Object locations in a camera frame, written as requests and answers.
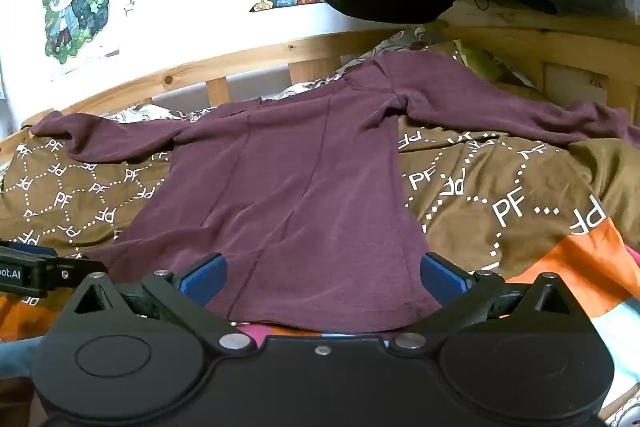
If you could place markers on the blonde cartoon figure wall poster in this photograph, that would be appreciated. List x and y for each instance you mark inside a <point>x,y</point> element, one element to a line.
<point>70,7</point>

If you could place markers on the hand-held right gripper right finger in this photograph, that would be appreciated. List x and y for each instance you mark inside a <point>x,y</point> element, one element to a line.
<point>442,279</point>

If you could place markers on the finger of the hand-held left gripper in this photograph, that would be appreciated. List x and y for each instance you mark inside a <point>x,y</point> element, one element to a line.
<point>75,274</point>

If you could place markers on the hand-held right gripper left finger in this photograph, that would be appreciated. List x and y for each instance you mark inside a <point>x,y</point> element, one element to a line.
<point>202,279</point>

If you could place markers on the brown patterned blanket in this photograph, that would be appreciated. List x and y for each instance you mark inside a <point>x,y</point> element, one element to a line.
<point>500,207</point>

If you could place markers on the small wall sticker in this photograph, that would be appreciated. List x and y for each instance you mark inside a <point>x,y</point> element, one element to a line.
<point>131,7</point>

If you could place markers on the yellow-green cloth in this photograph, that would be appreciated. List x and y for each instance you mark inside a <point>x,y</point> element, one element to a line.
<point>479,61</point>

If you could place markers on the maroon long-sleeve shirt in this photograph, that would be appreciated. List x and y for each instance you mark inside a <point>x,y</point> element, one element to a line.
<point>300,182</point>

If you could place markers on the wooden bed headboard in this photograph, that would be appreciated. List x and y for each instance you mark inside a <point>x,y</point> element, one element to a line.
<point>165,82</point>

